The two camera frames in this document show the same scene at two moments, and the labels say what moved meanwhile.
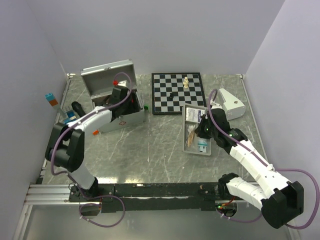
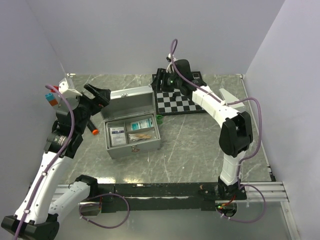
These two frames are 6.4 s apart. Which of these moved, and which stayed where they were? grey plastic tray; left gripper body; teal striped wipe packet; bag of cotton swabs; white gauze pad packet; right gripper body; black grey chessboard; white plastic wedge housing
Moved: teal striped wipe packet; left gripper body; right gripper body; grey plastic tray; white gauze pad packet; bag of cotton swabs
Stayed: white plastic wedge housing; black grey chessboard
